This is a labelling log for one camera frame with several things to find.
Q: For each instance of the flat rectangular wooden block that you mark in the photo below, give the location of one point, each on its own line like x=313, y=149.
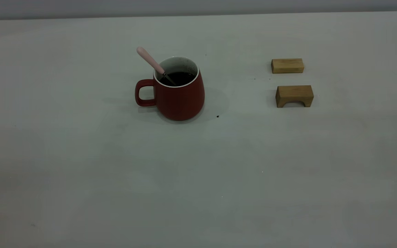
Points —
x=287, y=66

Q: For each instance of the red ceramic mug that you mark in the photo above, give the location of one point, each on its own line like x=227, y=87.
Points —
x=181, y=100

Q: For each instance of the arched wooden block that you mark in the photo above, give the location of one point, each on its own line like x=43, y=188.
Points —
x=294, y=92

